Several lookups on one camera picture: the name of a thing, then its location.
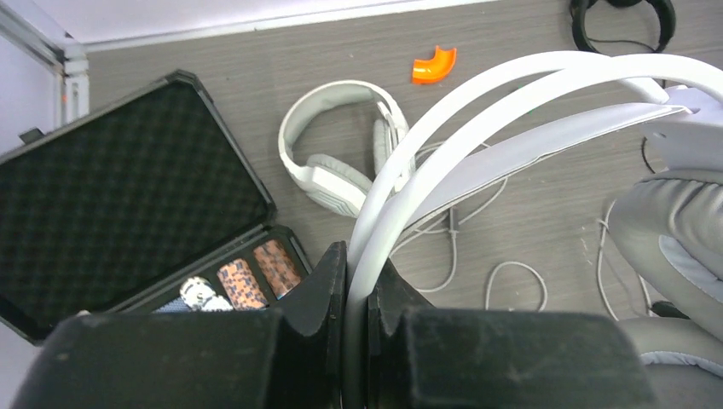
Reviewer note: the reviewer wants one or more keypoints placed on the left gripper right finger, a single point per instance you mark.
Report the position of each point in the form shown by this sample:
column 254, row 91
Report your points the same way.
column 420, row 356

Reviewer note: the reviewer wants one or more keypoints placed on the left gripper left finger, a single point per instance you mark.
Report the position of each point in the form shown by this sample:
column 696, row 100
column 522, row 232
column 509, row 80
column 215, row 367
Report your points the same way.
column 285, row 356

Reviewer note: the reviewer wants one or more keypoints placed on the white round gaming headphones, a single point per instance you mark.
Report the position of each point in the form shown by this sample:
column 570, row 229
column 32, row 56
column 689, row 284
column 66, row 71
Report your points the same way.
column 667, row 227

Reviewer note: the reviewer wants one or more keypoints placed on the white grey angular headphones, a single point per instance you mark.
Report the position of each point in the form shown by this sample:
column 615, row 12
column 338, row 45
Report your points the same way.
column 335, row 139

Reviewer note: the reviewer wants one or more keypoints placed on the black small headphones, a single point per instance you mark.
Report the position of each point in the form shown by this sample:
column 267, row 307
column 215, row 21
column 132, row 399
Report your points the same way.
column 596, row 26

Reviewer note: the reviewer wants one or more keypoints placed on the black poker chip case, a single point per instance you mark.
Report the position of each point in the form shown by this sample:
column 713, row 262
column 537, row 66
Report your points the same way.
column 114, row 211

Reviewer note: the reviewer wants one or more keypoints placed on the orange curved plastic piece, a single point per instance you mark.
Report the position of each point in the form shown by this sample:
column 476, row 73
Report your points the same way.
column 435, row 69

